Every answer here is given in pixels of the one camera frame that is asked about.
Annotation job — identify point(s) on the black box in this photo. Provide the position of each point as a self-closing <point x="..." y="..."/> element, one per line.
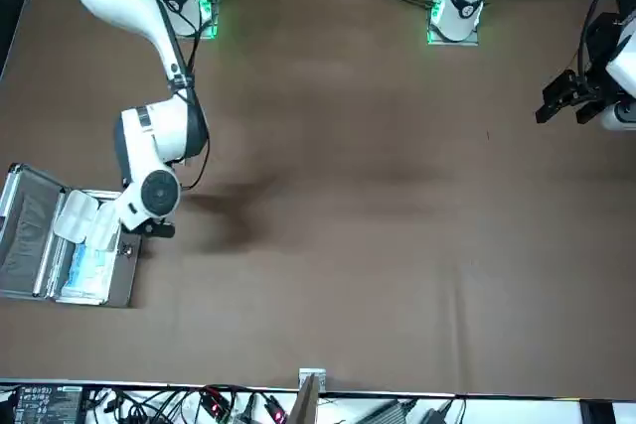
<point x="596" y="414"/>

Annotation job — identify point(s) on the aluminium medical kit case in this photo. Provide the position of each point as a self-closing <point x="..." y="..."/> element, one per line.
<point x="30" y="235"/>

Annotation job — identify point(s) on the grey power adapter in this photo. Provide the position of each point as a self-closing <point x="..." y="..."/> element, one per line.
<point x="387" y="414"/>

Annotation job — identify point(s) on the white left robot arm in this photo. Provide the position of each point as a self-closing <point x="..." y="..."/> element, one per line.
<point x="464" y="2"/>

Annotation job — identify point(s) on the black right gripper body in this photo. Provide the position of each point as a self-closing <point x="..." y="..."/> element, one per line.
<point x="142" y="228"/>

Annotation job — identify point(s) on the black plug with red light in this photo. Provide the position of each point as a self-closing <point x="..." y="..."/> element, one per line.
<point x="213" y="401"/>
<point x="275" y="409"/>

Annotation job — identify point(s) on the blue white mask packet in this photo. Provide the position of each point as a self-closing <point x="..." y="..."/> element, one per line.
<point x="87" y="270"/>

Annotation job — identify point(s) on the brown board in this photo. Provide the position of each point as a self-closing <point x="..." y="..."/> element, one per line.
<point x="305" y="404"/>

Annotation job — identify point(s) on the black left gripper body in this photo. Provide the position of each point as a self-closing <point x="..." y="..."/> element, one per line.
<point x="601" y="89"/>

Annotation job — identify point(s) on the small black power adapter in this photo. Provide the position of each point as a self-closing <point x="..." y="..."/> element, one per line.
<point x="439" y="416"/>

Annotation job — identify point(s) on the clear plastic medicine box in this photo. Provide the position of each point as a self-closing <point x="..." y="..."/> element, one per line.
<point x="74" y="213"/>

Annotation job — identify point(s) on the black labelled power adapter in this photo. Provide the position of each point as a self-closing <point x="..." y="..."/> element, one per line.
<point x="45" y="404"/>

